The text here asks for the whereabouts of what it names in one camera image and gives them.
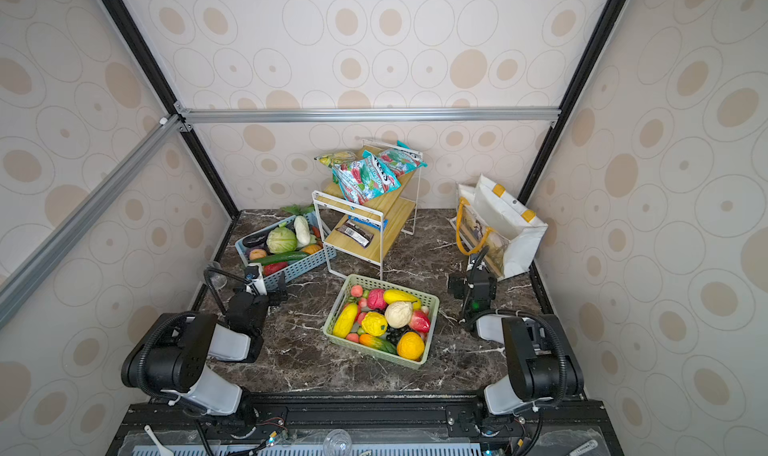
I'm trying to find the red pepper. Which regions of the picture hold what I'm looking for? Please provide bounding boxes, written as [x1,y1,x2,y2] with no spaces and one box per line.
[263,262,289,277]

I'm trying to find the green orange papaya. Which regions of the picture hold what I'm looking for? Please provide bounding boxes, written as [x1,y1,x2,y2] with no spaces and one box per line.
[359,334,397,355]

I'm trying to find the green plastic fruit basket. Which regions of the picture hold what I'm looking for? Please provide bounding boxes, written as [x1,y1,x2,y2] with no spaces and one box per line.
[323,274,440,370]

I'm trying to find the clear plastic cup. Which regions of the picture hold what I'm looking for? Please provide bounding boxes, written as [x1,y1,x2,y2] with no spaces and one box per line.
[209,261,227,291]

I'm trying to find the blue snack packet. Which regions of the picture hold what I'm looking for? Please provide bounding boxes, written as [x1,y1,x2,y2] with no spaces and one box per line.
[348,216,388,231]

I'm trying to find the orange round fruit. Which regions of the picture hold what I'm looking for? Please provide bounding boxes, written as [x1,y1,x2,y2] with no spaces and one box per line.
[396,332,426,361]

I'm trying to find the horizontal aluminium frame bar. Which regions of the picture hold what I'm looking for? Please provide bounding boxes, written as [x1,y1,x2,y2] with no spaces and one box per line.
[173,106,561,127]

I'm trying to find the beige round melon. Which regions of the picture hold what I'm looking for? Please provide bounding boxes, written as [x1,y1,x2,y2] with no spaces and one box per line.
[384,301,413,329]

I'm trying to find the white radish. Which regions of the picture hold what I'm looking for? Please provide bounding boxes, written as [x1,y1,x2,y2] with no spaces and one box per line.
[293,216,314,248]

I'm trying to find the white grocery tote bag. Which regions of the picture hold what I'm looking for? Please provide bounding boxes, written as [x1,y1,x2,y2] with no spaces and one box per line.
[451,176,548,280]

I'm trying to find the peach colored fruit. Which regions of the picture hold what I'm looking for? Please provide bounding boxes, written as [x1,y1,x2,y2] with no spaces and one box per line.
[249,248,268,261]

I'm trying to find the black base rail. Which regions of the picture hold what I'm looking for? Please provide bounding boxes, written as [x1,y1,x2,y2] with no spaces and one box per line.
[107,393,623,455]

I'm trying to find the diagonal aluminium frame bar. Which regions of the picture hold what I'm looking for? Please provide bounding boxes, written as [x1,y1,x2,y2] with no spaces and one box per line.
[1,115,182,326]

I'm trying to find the green cabbage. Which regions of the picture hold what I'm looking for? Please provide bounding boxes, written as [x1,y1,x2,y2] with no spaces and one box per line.
[266,226,298,255]

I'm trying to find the dark grape bunch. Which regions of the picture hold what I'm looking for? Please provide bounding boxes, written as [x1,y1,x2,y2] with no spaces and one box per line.
[385,327,409,346]

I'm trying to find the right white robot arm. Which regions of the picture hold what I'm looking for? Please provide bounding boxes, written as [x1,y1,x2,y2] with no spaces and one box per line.
[448,248,585,416]

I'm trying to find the white wire wooden shelf rack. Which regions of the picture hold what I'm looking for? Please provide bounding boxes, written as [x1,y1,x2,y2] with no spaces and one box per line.
[312,167,424,280]

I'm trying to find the teal pink snack bag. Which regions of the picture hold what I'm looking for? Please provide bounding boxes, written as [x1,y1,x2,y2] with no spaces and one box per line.
[378,146,427,178]

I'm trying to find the leafy green vegetable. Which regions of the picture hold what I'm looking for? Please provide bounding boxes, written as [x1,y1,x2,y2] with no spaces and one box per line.
[281,205,314,216]

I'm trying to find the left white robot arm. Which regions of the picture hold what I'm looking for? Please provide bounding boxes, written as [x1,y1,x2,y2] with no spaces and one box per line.
[120,264,288,423]

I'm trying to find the green cucumber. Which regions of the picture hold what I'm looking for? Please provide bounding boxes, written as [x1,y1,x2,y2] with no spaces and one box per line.
[251,251,309,266]

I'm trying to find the yellow green snack bag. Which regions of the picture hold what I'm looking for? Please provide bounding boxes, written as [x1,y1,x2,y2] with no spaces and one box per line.
[315,151,358,168]

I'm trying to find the dark eggplant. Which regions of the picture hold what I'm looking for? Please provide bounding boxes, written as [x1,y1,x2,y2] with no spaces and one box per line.
[241,234,268,248]

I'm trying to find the dark snack bar packet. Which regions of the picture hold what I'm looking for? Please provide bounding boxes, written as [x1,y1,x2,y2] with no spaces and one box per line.
[335,220,374,248]

